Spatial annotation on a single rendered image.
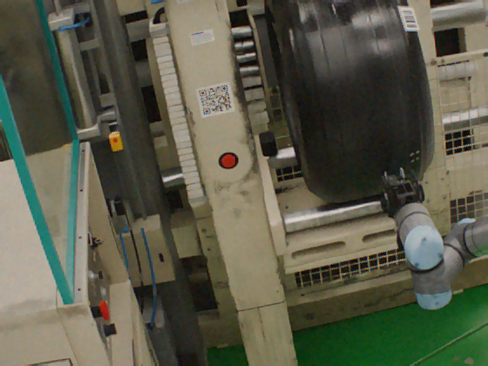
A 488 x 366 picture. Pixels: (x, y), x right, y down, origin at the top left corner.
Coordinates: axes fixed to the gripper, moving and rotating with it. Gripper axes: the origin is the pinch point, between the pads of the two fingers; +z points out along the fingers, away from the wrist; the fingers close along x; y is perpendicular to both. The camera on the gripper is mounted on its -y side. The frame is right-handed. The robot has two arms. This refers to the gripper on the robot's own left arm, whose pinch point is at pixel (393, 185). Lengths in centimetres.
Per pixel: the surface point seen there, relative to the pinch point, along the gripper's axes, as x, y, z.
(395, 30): -6.0, 35.4, 0.4
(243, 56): 26, 17, 57
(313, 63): 12.9, 31.9, -1.6
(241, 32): 25, 24, 55
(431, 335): -18, -94, 69
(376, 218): 3.2, -14.2, 12.9
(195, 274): 55, -72, 105
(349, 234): 10.8, -14.9, 9.5
